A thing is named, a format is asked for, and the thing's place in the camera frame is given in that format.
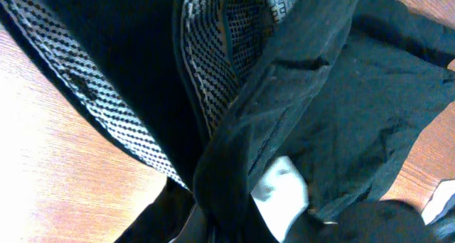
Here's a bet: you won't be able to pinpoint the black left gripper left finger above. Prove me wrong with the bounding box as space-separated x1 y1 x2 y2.
114 178 195 243

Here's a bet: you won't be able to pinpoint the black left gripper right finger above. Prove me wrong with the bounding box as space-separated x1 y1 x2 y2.
284 200 437 243

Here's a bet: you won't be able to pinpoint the black shorts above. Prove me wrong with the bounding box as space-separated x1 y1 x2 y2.
1 0 454 242

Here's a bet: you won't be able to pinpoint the white garment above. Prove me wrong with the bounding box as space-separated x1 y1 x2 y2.
421 180 455 225

